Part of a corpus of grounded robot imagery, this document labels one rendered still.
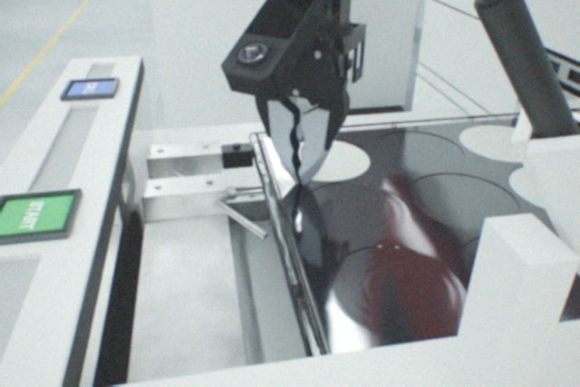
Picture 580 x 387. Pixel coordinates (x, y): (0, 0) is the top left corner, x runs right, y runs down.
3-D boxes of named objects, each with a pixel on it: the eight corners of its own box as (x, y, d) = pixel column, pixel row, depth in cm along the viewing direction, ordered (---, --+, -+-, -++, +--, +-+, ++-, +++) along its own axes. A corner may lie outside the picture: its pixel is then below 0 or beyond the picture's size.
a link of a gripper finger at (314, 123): (346, 169, 54) (352, 87, 49) (324, 196, 49) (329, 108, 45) (319, 164, 55) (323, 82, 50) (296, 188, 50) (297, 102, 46)
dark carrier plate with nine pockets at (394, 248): (521, 121, 67) (522, 117, 66) (794, 307, 37) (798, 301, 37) (262, 141, 61) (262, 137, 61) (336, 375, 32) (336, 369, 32)
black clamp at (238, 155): (251, 159, 60) (250, 139, 59) (253, 167, 58) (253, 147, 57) (221, 160, 59) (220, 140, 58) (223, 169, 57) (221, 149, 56)
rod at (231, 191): (267, 191, 53) (266, 179, 52) (269, 198, 51) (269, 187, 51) (223, 195, 52) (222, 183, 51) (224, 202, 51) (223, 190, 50)
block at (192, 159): (219, 160, 60) (218, 138, 58) (221, 175, 57) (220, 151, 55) (150, 167, 59) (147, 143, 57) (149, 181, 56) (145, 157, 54)
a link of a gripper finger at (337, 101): (347, 149, 47) (353, 56, 43) (341, 155, 46) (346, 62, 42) (302, 139, 49) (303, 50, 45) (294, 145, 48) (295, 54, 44)
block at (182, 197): (225, 196, 53) (223, 171, 52) (227, 213, 50) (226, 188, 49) (147, 203, 52) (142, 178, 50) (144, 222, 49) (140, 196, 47)
